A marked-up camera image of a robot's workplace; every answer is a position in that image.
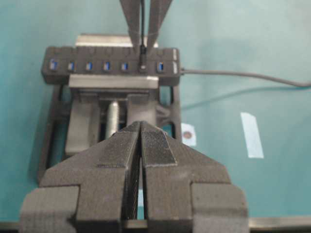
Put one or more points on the black bench vise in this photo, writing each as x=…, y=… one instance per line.
x=95, y=106

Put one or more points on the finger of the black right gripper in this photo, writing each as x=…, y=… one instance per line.
x=158, y=11
x=131, y=10

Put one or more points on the light blue tape strip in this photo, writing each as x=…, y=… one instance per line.
x=252, y=136

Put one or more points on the white sticker with brown dot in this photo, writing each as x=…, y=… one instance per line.
x=188, y=135

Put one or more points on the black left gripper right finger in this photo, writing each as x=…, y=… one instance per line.
x=186, y=191

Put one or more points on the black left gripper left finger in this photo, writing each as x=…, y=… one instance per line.
x=93, y=191

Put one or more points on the black multi-port USB hub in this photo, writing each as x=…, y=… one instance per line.
x=60, y=62

